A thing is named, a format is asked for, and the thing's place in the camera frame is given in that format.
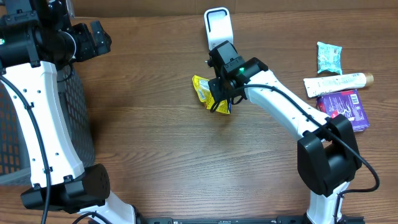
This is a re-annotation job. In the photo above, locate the yellow blue snack packet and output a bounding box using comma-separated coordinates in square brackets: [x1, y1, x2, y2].
[192, 75, 231, 114]

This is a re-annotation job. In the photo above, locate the white tube with gold cap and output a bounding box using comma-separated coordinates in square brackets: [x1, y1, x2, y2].
[303, 73, 374, 98]

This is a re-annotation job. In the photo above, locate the teal wet wipes pack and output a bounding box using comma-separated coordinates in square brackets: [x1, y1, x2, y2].
[317, 42, 343, 75]

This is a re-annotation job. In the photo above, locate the purple Carefree pad pack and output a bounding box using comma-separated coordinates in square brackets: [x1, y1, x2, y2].
[317, 90, 370, 132]

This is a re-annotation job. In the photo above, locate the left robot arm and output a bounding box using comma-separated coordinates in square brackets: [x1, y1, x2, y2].
[1, 0, 138, 223]

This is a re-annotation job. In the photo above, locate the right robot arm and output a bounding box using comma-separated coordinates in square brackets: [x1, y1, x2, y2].
[208, 40, 362, 223]

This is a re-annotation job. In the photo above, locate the white barcode scanner stand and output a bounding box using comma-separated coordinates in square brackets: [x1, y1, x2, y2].
[203, 7, 234, 51]

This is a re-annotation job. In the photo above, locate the grey plastic mesh basket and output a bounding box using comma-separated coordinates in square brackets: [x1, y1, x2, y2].
[1, 62, 95, 187]

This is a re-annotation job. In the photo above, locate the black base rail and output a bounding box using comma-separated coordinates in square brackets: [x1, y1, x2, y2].
[136, 216, 365, 224]

